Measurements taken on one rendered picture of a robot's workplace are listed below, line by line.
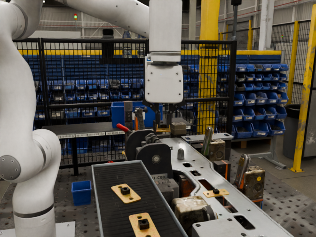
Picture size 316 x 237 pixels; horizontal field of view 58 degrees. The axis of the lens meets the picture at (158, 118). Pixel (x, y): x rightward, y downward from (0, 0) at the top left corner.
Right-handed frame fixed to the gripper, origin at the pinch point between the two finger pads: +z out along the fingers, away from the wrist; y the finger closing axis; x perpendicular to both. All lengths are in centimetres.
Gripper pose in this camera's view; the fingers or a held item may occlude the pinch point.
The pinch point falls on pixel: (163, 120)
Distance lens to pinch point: 78.8
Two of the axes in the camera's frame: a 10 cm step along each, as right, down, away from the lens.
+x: 0.3, -2.2, 9.8
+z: -0.1, 9.8, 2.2
